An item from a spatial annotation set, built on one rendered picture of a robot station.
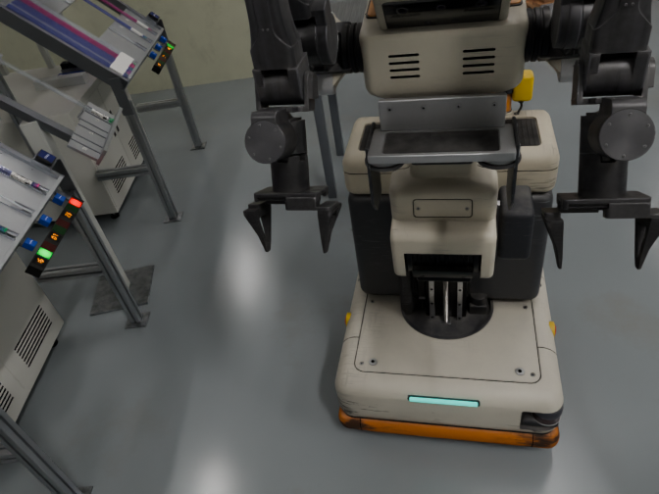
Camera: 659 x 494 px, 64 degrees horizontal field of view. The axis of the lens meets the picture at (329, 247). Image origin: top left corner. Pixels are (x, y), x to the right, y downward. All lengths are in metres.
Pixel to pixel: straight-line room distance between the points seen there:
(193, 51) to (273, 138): 3.60
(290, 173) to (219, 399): 1.28
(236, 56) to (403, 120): 3.32
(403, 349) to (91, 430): 1.12
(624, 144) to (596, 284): 1.58
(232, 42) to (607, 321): 3.16
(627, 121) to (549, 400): 0.98
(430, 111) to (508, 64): 0.15
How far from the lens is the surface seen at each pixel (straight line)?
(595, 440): 1.82
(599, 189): 0.76
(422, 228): 1.15
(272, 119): 0.72
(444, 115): 0.99
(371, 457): 1.73
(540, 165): 1.39
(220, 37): 4.23
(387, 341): 1.61
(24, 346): 2.22
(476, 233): 1.14
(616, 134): 0.69
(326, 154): 2.55
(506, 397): 1.52
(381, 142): 0.98
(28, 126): 2.13
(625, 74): 0.76
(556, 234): 0.76
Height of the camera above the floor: 1.52
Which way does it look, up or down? 40 degrees down
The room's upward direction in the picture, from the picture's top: 11 degrees counter-clockwise
